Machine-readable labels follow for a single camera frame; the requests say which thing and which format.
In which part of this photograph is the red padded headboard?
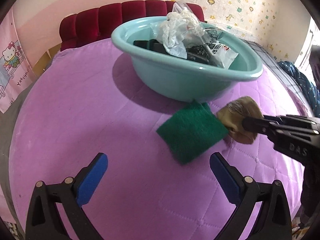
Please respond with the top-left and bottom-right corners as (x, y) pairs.
(59, 0), (204, 52)

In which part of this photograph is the tan knitted cloth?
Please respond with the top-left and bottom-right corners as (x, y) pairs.
(216, 96), (264, 145)

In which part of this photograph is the purple quilted bed cover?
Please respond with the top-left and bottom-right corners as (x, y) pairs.
(9, 37), (313, 240)

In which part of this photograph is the blue starry cloth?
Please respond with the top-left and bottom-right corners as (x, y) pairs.
(276, 60), (319, 117)

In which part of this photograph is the dark plaid cloth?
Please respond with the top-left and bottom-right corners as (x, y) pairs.
(240, 39), (313, 105)

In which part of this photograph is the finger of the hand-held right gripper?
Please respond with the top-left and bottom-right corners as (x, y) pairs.
(241, 116), (278, 137)

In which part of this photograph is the white plastic bag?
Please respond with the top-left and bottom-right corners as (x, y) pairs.
(150, 11), (200, 59)

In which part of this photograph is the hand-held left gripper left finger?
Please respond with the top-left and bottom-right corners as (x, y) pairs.
(25, 152), (108, 240)

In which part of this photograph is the black rubber glove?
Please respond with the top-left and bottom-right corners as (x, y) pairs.
(133, 39), (170, 55)

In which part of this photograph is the clear zip bag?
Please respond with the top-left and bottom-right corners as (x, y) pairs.
(172, 2), (213, 45)

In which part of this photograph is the white noodle snack packet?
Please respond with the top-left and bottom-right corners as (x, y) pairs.
(209, 40), (239, 69)

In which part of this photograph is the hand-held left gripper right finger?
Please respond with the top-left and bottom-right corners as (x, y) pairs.
(210, 152), (293, 240)

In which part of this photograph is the teal plastic basin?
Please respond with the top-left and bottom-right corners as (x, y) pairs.
(111, 16), (264, 103)

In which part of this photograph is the green scouring pad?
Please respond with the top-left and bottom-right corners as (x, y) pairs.
(156, 101), (229, 165)

